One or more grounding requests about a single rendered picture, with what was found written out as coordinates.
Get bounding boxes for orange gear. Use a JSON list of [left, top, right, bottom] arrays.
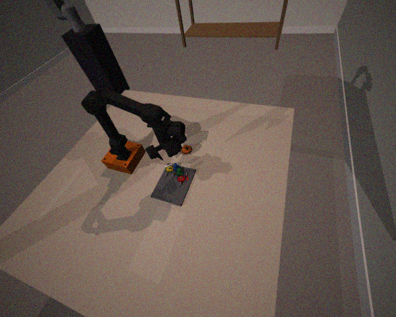
[[181, 145, 192, 154]]

